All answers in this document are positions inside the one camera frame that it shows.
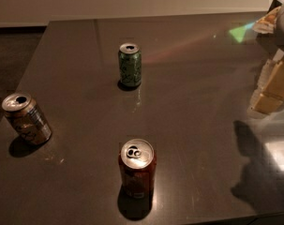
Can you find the green soda can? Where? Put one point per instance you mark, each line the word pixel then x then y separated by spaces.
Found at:
pixel 130 65

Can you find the red coke can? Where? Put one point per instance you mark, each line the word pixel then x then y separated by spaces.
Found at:
pixel 137 162

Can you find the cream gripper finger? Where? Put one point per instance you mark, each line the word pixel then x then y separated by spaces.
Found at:
pixel 269 95
pixel 267 23

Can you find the brown gold soda can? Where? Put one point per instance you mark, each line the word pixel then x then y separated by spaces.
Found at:
pixel 27 119

